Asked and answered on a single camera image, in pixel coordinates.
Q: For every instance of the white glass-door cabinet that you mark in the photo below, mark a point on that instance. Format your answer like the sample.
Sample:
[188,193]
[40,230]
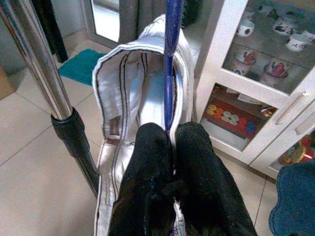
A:
[214,49]

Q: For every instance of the blue denim garment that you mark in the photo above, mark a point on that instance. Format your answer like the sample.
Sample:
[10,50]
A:
[295,201]

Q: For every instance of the red tray coloured tokens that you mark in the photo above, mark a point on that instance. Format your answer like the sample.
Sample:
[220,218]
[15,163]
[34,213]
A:
[229,118]

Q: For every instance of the teal floor mat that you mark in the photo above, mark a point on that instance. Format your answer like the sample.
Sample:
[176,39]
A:
[78,66]

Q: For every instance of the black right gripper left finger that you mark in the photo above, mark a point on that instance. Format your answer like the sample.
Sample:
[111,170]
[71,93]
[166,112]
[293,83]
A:
[145,172]

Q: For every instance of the grey door frame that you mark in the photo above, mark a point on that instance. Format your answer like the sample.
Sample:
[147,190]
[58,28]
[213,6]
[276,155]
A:
[88,24]

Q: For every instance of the white patterned mug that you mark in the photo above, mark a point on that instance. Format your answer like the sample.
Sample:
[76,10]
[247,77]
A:
[296,43]
[245,28]
[283,27]
[310,37]

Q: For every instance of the black hanging garment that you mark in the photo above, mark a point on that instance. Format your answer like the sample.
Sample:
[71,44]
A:
[51,29]

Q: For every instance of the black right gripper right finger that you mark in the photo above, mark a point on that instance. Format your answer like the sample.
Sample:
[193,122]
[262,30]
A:
[201,177]

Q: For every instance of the white garment dark stripes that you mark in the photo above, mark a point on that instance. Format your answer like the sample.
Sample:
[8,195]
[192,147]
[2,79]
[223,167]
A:
[115,86]

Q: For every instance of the colourful toy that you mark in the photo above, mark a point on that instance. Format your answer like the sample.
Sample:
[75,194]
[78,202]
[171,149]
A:
[297,152]

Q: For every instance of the brown cardboard box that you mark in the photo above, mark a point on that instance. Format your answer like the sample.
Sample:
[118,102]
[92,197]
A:
[5,83]

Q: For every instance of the white mug red rooster print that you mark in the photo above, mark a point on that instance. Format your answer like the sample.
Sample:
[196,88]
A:
[243,62]
[275,72]

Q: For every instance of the chrome clothes rack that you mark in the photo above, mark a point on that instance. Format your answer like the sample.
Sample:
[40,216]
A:
[41,61]

